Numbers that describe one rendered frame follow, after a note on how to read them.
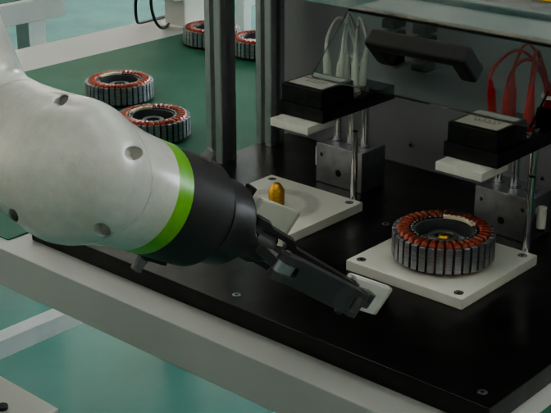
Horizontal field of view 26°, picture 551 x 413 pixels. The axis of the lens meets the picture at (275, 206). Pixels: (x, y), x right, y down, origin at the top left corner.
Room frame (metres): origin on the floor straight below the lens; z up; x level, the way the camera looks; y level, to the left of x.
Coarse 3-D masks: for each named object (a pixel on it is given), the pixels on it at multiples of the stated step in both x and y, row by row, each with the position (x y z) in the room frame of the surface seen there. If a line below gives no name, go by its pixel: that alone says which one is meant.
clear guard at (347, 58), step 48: (384, 0) 1.20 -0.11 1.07; (432, 0) 1.20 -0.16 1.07; (480, 0) 1.20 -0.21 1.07; (528, 0) 1.20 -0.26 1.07; (336, 48) 1.13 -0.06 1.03; (480, 48) 1.04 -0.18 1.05; (528, 48) 1.02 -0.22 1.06; (432, 96) 1.03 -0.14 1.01; (480, 96) 1.00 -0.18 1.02; (528, 96) 0.98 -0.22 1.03
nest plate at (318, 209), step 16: (272, 176) 1.45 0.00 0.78; (256, 192) 1.40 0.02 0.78; (288, 192) 1.40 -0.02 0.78; (304, 192) 1.40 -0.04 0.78; (320, 192) 1.40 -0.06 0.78; (304, 208) 1.34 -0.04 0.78; (320, 208) 1.34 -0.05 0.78; (336, 208) 1.34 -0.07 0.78; (352, 208) 1.35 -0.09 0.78; (304, 224) 1.29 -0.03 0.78; (320, 224) 1.30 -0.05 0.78
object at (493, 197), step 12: (492, 180) 1.32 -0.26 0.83; (504, 180) 1.32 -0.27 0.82; (480, 192) 1.30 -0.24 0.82; (492, 192) 1.29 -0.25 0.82; (504, 192) 1.29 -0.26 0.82; (516, 192) 1.29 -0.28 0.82; (540, 192) 1.29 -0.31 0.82; (480, 204) 1.30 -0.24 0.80; (492, 204) 1.29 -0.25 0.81; (504, 204) 1.28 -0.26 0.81; (516, 204) 1.27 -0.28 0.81; (540, 204) 1.28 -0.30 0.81; (480, 216) 1.30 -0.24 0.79; (492, 216) 1.29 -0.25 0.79; (504, 216) 1.28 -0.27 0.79; (516, 216) 1.27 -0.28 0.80; (504, 228) 1.28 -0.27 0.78; (516, 228) 1.27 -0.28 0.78
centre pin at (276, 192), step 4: (272, 184) 1.35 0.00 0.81; (276, 184) 1.35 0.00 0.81; (280, 184) 1.35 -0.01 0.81; (272, 188) 1.35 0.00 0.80; (276, 188) 1.35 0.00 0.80; (280, 188) 1.35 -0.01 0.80; (284, 188) 1.35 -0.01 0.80; (272, 192) 1.35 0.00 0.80; (276, 192) 1.35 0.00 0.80; (280, 192) 1.35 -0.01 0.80; (284, 192) 1.35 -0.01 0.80; (272, 196) 1.35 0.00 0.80; (276, 196) 1.35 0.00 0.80; (280, 196) 1.35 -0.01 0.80; (284, 196) 1.35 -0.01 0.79; (272, 200) 1.35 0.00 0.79; (276, 200) 1.35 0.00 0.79; (280, 200) 1.35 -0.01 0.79; (284, 200) 1.35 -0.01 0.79; (284, 204) 1.35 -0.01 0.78
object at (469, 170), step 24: (456, 120) 1.25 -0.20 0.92; (480, 120) 1.25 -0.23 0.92; (456, 144) 1.24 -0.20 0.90; (480, 144) 1.22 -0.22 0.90; (504, 144) 1.22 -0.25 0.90; (528, 144) 1.25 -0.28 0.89; (456, 168) 1.21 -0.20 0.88; (480, 168) 1.21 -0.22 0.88; (504, 168) 1.23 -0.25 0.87; (528, 168) 1.29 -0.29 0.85
